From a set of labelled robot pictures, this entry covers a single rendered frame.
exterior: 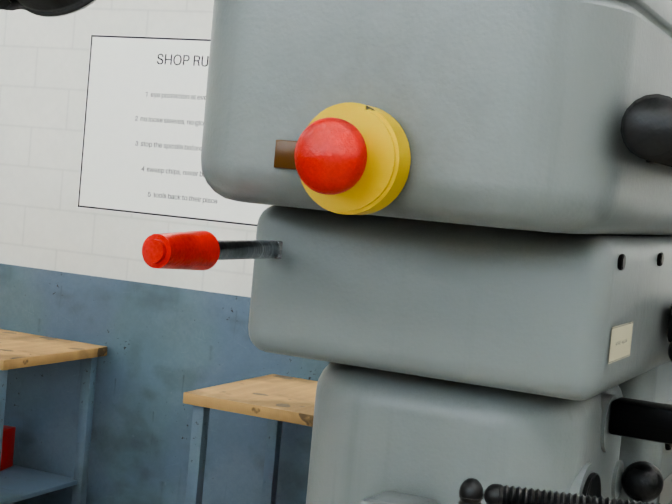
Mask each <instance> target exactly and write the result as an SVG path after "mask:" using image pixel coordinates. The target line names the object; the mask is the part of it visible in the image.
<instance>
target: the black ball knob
mask: <svg viewBox="0 0 672 504"><path fill-rule="evenodd" d="M663 485H664V480H663V476H662V473H661V472H660V470H659V469H658V468H657V467H656V466H655V465H654V464H652V463H650V462H647V461H637V462H634V463H632V464H630V465H629V466H628V467H627V468H626V469H625V471H624V472H623V475H622V487H623V489H624V492H625V493H626V495H627V496H629V497H630V498H631V499H632V500H635V501H637V502H639V501H641V502H642V503H644V502H650V501H652V500H654V499H656V498H657V497H658V496H659V495H660V493H661V492H662V489H663Z"/></svg>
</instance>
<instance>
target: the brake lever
mask: <svg viewBox="0 0 672 504"><path fill-rule="evenodd" d="M282 244H283V242H282V241H275V240H217V239H216V237H215V236H214V235H213V234H212V233H210V232H208V231H205V230H199V231H186V232H172V233H159V234H152V235H150V236H149V237H147V238H146V240H145V241H144V243H143V246H142V256H143V259H144V261H145V263H146V264H147V265H148V266H150V267H152V268H158V269H180V270H208V269H210V268H212V267H213V266H214V265H215V264H216V262H217V261H218V260H237V259H271V258H274V259H281V256H282Z"/></svg>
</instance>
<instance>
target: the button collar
mask: <svg viewBox="0 0 672 504"><path fill-rule="evenodd" d="M327 117H333V118H339V119H343V120H346V121H348V122H350V123H351V124H353V125H354V126H355V127H356V128H357V129H358V130H359V131H360V133H361V134H362V136H363V138H364V141H365V144H366V148H367V163H366V167H365V170H364V173H363V175H362V176H361V178H360V180H359V181H358V182H357V183H356V184H355V185H354V186H353V187H352V188H351V189H349V190H347V191H346V192H343V193H340V194H335V195H327V194H320V193H317V192H315V191H313V190H311V189H310V188H308V187H307V186H306V185H305V184H304V183H303V181H302V180H301V182H302V184H303V186H304V188H305V190H306V192H307V193H308V195H309V196H310V197H311V198H312V199H313V200H314V201H315V202H316V203H317V204H318V205H320V206H321V207H322V208H324V209H326V210H328V211H331V212H334V213H337V214H345V215H366V214H371V213H374V212H377V211H379V210H381V209H383V208H385V207H386V206H388V205H389V204H390V203H391V202H392V201H393V200H394V199H395V198H396V197H397V196H398V195H399V193H400V192H401V190H402V189H403V187H404V185H405V183H406V180H407V178H408V174H409V170H410V160H411V156H410V148H409V143H408V140H407V137H406V135H405V133H404V131H403V129H402V128H401V126H400V125H399V123H398V122H397V121H396V120H395V119H394V118H393V117H392V116H391V115H389V114H388V113H386V112H385V111H383V110H381V109H379V108H376V107H372V106H368V105H364V104H360V103H353V102H348V103H340V104H336V105H333V106H331V107H329V108H326V109H325V110H323V111H322V112H320V113H319V114H318V115H317V116H316V117H315V118H314V119H313V120H312V121H311V122H310V124H311V123H313V122H314V121H317V120H319V119H322V118H327ZM310 124H309V125H310ZM309 125H308V126H309ZM308 126H307V127H308Z"/></svg>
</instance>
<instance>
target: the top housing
mask: <svg viewBox="0 0 672 504"><path fill-rule="evenodd" d="M651 94H661V95H665V96H669V97H671V98H672V0H214V6H213V18H212V30H211V42H210V54H209V66H208V77H207V89H206V101H205V113H204V125H203V137H202V149H201V170H202V173H203V175H204V178H205V180H206V182H207V184H208V185H209V186H210V187H211V188H212V190H213V191H214V192H216V193H217V194H219V195H220V196H222V197H224V198H226V199H230V200H234V201H239V202H246V203H255V204H264V205H274V206H284V207H294V208H304V209H314V210H324V211H328V210H326V209H324V208H322V207H321V206H320V205H318V204H317V203H316V202H315V201H314V200H313V199H312V198H311V197H310V196H309V195H308V193H307V192H306V190H305V188H304V186H303V184H302V182H301V179H300V177H299V175H298V173H297V170H295V169H284V168H274V157H275V145H276V140H277V139H278V140H292V141H298V139H299V137H300V135H301V134H302V132H303V131H304V130H305V129H306V128H307V126H308V125H309V124H310V122H311V121H312V120H313V119H314V118H315V117H316V116H317V115H318V114H319V113H320V112H322V111H323V110H325V109H326V108H329V107H331V106H333V105H336V104H340V103H348V102H353V103H360V104H364V105H368V106H372V107H376V108H379V109H381V110H383V111H385V112H386V113H388V114H389V115H391V116H392V117H393V118H394V119H395V120H396V121H397V122H398V123H399V125H400V126H401V128H402V129H403V131H404V133H405V135H406V137H407V140H408V143H409V148H410V156H411V160H410V170H409V174H408V178H407V180H406V183H405V185H404V187H403V189H402V190H401V192H400V193H399V195H398V196H397V197H396V198H395V199H394V200H393V201H392V202H391V203H390V204H389V205H388V206H386V207H385V208H383V209H381V210H379V211H377V212H374V213H371V214H366V215H374V216H384V217H394V218H404V219H414V220H424V221H434V222H444V223H454V224H464V225H474V226H484V227H494V228H505V229H516V230H527V231H538V232H551V233H565V234H611V235H672V167H669V166H665V165H662V164H649V163H646V160H644V159H641V158H638V157H637V156H635V155H634V154H632V153H631V152H630V151H629V150H628V148H627V147H626V145H625V144H624V143H623V139H622V135H621V131H620V130H621V121H622V118H623V116H624V113H625V111H626V109H627V108H628V107H629V106H630V105H631V104H632V103H633V102H634V101H635V100H637V99H639V98H641V97H643V96H645V95H651Z"/></svg>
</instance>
